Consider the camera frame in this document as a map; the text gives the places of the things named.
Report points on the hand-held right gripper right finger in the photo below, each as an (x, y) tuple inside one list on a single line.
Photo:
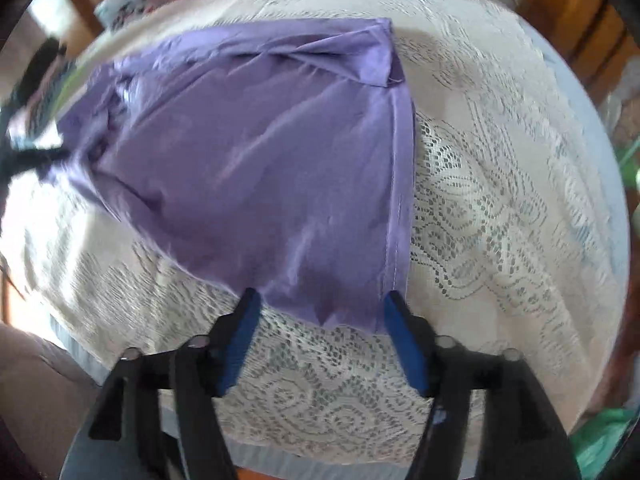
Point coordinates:
[(405, 345)]

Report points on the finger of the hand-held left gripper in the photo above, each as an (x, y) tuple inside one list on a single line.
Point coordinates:
[(30, 160)]

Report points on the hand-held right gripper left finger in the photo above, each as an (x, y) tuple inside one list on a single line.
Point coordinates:
[(239, 345)]

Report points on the purple shirt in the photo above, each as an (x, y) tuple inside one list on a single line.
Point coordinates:
[(250, 160)]

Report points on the white lace tablecloth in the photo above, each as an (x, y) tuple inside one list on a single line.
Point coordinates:
[(500, 210)]

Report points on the green plastic bag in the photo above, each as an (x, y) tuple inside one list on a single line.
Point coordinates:
[(605, 440)]

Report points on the wooden chair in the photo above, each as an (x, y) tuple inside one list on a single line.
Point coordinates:
[(575, 15)]

